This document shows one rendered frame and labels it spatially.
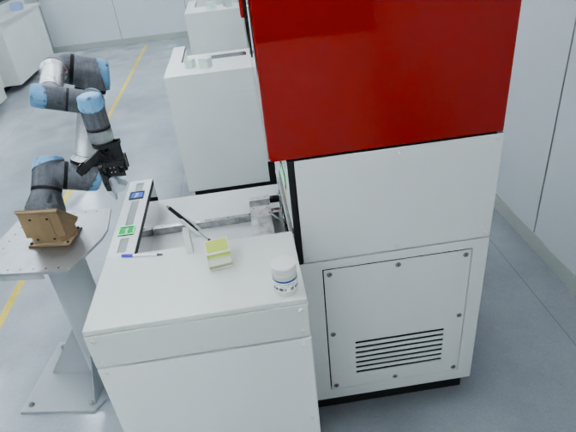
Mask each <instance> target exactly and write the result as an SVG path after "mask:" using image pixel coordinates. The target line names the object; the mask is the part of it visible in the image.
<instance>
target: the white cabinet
mask: <svg viewBox="0 0 576 432"><path fill-rule="evenodd" d="M98 372H99V375H100V378H101V380H102V382H103V384H104V386H105V390H106V392H107V393H108V396H109V398H110V400H111V403H112V405H113V408H114V410H115V412H116V414H117V417H118V419H119V422H120V424H121V425H122V428H123V431H124V432H321V426H320V417H319V408H318V398H317V390H316V381H315V364H314V355H313V346H312V337H311V335H310V336H304V337H298V338H293V339H282V340H276V341H271V342H265V343H260V344H253V345H243V346H238V347H232V348H226V349H220V350H215V351H204V352H198V353H193V354H187V355H182V356H175V357H165V358H160V359H154V360H148V361H142V362H137V363H126V364H120V365H115V366H109V367H104V368H98Z"/></svg>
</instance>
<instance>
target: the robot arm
mask: <svg viewBox="0 0 576 432"><path fill-rule="evenodd" d="M39 74H40V80H39V83H32V84H31V85H30V91H29V104H30V106H32V107H36V108H40V109H49V110H56V111H69V112H76V113H77V118H76V132H75V154H74V155H72V156H71V157H70V161H64V158H63V157H61V156H57V155H44V156H39V157H38V158H36V159H34V160H33V166H32V169H31V171H32V176H31V190H30V195H29V197H28V199H27V202H26V205H25V206H24V210H34V209H48V208H58V209H60V210H63V211H64V212H66V206H65V204H64V201H63V189H69V190H83V191H97V190H98V189H99V187H100V184H101V182H102V181H103V184H104V186H105V188H106V190H107V191H108V193H109V194H110V195H111V196H112V197H113V198H114V199H115V200H117V199H118V198H117V194H118V193H120V192H123V191H124V190H126V186H127V185H128V182H127V180H124V179H122V178H120V177H121V176H126V172H125V171H127V170H128V166H129V162H128V159H127V155H126V153H123V151H122V148H121V145H120V143H121V140H120V138H116V139H114V135H113V132H112V129H111V124H110V121H109V118H108V115H107V112H106V108H105V98H104V96H105V93H106V90H107V91H108V90H110V88H111V82H110V70H109V64H108V62H107V61H106V60H105V59H102V58H97V57H88V56H82V55H77V54H72V53H68V52H60V53H56V54H52V55H50V56H48V57H46V58H45V59H44V60H43V61H42V62H41V63H40V66H39ZM64 84H70V85H75V88H69V87H63V86H64ZM125 157H126V158H125ZM126 160H127V161H126ZM127 163H128V164H127Z"/></svg>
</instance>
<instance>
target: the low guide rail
mask: <svg viewBox="0 0 576 432"><path fill-rule="evenodd" d="M271 213H273V214H274V215H276V216H278V217H279V210H275V211H271ZM193 222H194V223H195V224H196V225H198V226H199V227H200V228H201V229H205V228H211V227H217V226H223V225H234V224H241V223H247V222H251V215H250V213H246V214H239V215H233V216H227V217H221V218H215V219H203V220H196V221H193ZM183 227H186V226H184V225H183V224H182V223H178V224H172V225H161V226H155V227H154V230H155V234H156V235H162V234H168V233H174V232H180V231H182V230H183Z"/></svg>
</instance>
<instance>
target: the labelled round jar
mask: <svg viewBox="0 0 576 432"><path fill-rule="evenodd" d="M271 270H272V277H273V288H274V291H275V293H276V294H277V295H279V296H282V297H288V296H291V295H293V294H295V293H296V292H297V290H298V281H297V266H296V261H295V259H294V258H293V257H291V256H288V255H281V256H278V257H276V258H274V259H273V260H272V261H271Z"/></svg>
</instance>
